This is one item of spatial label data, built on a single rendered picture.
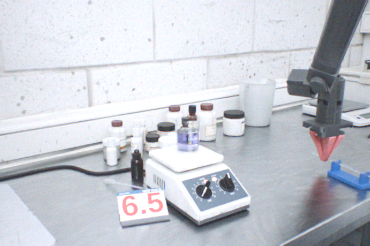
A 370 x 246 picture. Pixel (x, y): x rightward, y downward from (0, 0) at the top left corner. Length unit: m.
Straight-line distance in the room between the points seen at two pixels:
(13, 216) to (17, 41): 0.46
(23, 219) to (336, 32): 0.66
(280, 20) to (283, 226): 1.05
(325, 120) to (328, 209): 0.23
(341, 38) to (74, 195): 0.62
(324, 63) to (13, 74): 0.73
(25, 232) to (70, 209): 0.11
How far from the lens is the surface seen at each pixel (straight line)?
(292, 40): 1.72
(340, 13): 0.76
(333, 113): 0.98
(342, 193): 0.93
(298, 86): 1.00
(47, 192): 0.92
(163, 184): 0.81
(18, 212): 0.83
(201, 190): 0.75
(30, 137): 1.08
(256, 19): 1.56
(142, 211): 0.77
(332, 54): 0.85
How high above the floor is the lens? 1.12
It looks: 16 degrees down
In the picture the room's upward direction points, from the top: straight up
